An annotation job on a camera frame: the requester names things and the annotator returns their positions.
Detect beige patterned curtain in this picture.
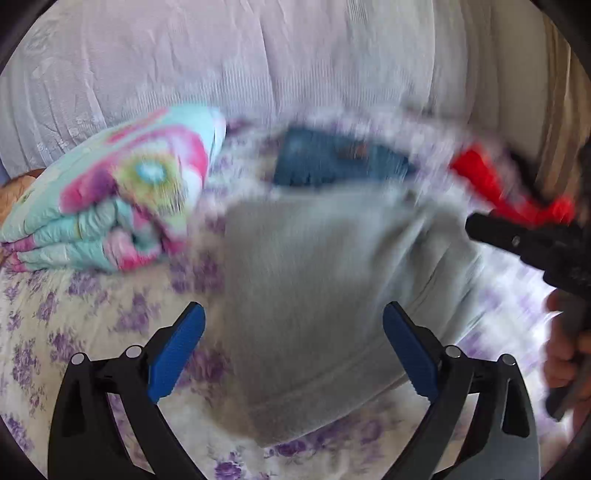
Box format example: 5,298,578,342
531,25,591,206

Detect person's right hand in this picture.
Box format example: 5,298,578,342
544,290,591,389

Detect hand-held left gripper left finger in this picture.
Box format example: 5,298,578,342
47,302,206,480

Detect folded floral quilt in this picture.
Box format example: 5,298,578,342
0,105,228,274

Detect purple floral bed sheet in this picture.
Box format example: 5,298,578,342
0,113,570,480

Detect red cloth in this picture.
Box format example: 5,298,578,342
450,145,576,228

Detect blue jeans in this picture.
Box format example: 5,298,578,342
272,127,417,189

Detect grey pants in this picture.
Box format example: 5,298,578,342
222,184,484,449

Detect brown wooden headboard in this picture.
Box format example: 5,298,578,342
0,168,44,224

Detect white lace cover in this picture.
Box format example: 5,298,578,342
0,0,546,178

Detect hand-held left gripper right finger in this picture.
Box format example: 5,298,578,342
383,302,541,480

